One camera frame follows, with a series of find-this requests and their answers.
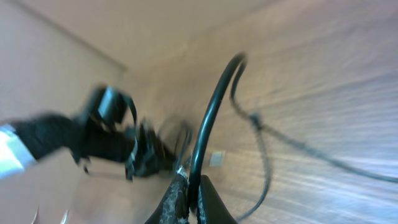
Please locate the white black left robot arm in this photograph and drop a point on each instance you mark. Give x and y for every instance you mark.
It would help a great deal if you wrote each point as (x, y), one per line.
(91, 133)

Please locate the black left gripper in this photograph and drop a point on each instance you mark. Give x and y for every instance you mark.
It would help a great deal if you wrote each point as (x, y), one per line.
(150, 155)

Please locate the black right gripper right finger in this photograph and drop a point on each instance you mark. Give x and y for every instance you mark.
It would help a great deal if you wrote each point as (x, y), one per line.
(210, 207)

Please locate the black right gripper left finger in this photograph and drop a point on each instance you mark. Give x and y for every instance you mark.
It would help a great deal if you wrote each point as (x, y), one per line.
(173, 208)

